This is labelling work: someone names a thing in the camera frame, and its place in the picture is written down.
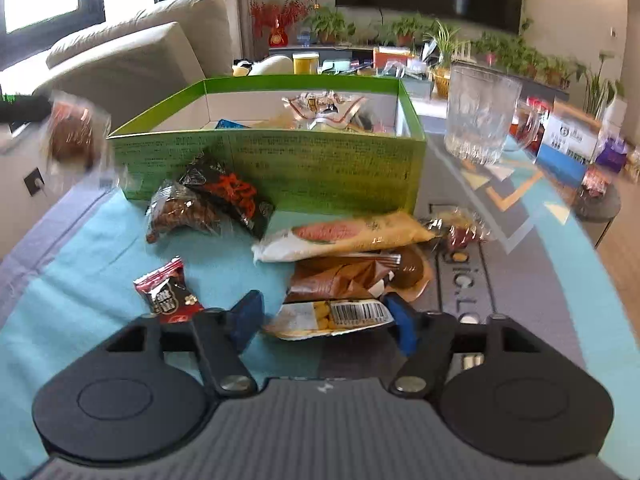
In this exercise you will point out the yellow white plush toy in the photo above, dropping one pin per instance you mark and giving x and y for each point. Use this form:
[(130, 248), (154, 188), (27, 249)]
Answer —
[(270, 65)]

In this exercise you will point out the dark television cabinet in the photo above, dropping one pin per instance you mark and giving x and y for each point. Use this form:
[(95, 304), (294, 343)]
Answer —
[(350, 51)]

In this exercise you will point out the blue white carton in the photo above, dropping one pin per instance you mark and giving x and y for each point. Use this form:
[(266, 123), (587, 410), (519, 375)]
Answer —
[(570, 150)]

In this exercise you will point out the clear packet of brown nuts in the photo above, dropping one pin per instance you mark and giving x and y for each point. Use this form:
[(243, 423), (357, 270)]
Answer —
[(172, 212)]

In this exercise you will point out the row of potted plants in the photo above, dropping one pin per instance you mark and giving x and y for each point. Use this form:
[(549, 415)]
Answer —
[(525, 57)]

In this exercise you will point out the wall socket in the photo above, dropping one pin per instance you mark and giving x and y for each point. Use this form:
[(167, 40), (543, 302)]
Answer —
[(35, 181)]

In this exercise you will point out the small red black packet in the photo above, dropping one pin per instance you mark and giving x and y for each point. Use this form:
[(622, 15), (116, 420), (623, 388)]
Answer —
[(167, 295)]

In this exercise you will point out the purple packet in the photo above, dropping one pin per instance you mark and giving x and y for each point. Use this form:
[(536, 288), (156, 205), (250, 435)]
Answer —
[(612, 154)]

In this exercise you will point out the spider plant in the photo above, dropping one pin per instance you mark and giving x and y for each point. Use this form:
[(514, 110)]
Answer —
[(442, 40)]

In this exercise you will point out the teal printed mat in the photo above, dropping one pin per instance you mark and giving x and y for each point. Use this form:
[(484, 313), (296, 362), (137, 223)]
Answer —
[(100, 260)]

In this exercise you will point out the red box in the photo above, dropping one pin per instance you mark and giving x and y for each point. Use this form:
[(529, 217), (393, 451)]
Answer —
[(392, 56)]

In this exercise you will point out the round brown snack packet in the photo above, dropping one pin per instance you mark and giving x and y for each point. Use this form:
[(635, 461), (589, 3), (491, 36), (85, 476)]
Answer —
[(412, 267)]

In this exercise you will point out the glass mug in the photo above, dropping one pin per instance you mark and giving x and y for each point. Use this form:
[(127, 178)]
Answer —
[(480, 110)]

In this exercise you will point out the blue snack packet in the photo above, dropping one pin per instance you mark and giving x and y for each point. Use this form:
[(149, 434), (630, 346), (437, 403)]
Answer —
[(232, 123)]

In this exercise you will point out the black orange snack packet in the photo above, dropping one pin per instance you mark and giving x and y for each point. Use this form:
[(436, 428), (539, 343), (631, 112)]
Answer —
[(230, 190)]

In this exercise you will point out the grey blue cloth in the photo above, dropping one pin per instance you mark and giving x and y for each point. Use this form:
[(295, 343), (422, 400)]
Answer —
[(30, 260)]

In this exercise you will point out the round black side table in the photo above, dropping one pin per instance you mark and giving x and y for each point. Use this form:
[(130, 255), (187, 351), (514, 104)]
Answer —
[(597, 212)]

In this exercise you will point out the clear packet of yellow snacks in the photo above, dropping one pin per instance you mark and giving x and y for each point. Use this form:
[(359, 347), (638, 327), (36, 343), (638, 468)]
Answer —
[(320, 317)]

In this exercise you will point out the beige sofa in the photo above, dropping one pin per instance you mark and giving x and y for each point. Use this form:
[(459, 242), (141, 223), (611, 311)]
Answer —
[(150, 50)]

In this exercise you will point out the yellow cylindrical can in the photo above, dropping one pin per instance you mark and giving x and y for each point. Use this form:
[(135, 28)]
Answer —
[(306, 64)]

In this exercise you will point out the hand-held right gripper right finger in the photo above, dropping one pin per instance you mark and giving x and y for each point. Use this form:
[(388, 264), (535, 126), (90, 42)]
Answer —
[(406, 329)]

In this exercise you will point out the red flower bouquet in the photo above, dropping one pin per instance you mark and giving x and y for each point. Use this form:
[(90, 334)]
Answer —
[(277, 12)]

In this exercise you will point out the clear red trimmed packet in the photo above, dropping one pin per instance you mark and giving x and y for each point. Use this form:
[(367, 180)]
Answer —
[(325, 106)]

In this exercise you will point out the red black snack bag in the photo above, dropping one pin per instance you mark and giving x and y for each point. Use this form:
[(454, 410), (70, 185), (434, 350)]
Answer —
[(530, 122)]

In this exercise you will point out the green cardboard box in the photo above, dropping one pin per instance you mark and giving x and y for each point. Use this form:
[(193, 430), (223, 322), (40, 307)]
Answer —
[(325, 170)]

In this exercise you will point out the long yellow white packet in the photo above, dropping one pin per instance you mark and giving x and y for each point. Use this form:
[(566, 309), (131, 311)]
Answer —
[(350, 235)]

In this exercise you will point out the wicker basket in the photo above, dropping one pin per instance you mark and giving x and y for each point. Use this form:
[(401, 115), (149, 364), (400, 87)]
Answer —
[(441, 82)]

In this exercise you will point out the clear packet with red snack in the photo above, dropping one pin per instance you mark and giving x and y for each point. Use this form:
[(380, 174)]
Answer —
[(460, 235)]

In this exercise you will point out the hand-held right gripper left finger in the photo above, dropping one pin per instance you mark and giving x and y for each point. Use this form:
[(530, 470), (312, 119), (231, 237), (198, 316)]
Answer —
[(247, 319)]

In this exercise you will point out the clear packet with brown snack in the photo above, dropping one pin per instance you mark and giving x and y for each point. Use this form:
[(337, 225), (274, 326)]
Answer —
[(70, 132)]

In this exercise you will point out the red bottle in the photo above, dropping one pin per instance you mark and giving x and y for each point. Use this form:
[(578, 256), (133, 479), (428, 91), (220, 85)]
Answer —
[(278, 36)]

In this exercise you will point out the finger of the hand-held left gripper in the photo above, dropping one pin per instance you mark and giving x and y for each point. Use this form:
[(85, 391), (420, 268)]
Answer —
[(25, 108)]

